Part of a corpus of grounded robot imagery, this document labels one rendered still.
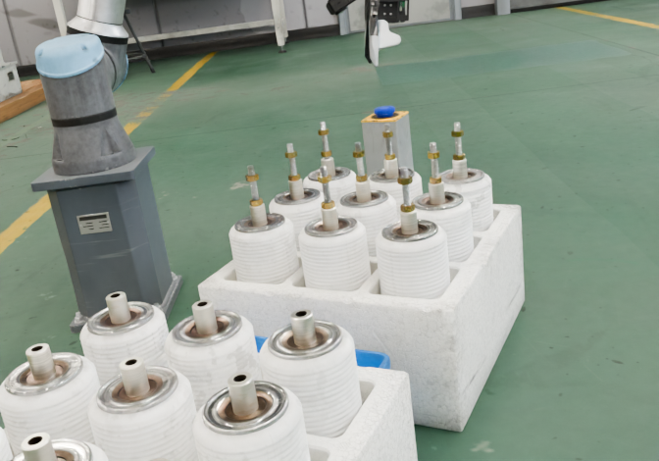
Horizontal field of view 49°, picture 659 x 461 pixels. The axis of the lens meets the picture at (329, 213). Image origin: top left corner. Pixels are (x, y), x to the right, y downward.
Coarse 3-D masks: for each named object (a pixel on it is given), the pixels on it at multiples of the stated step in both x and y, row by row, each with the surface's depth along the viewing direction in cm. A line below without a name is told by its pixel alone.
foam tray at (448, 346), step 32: (512, 224) 117; (480, 256) 105; (512, 256) 118; (224, 288) 106; (256, 288) 104; (288, 288) 102; (448, 288) 96; (480, 288) 101; (512, 288) 119; (256, 320) 105; (288, 320) 102; (352, 320) 97; (384, 320) 95; (416, 320) 93; (448, 320) 91; (480, 320) 102; (512, 320) 120; (384, 352) 97; (416, 352) 95; (448, 352) 92; (480, 352) 102; (416, 384) 96; (448, 384) 94; (480, 384) 103; (416, 416) 98; (448, 416) 96
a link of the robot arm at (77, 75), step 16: (48, 48) 127; (64, 48) 126; (80, 48) 127; (96, 48) 129; (48, 64) 126; (64, 64) 126; (80, 64) 127; (96, 64) 129; (112, 64) 137; (48, 80) 128; (64, 80) 127; (80, 80) 127; (96, 80) 129; (112, 80) 137; (48, 96) 129; (64, 96) 128; (80, 96) 128; (96, 96) 130; (112, 96) 134; (64, 112) 129; (80, 112) 129; (96, 112) 130
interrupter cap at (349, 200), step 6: (354, 192) 116; (372, 192) 114; (378, 192) 114; (384, 192) 113; (342, 198) 113; (348, 198) 113; (354, 198) 114; (372, 198) 113; (378, 198) 112; (384, 198) 111; (342, 204) 111; (348, 204) 110; (354, 204) 110; (360, 204) 110; (366, 204) 109; (372, 204) 109; (378, 204) 110
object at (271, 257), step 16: (288, 224) 107; (240, 240) 105; (256, 240) 104; (272, 240) 105; (288, 240) 107; (240, 256) 106; (256, 256) 105; (272, 256) 105; (288, 256) 107; (240, 272) 107; (256, 272) 106; (272, 272) 106; (288, 272) 107
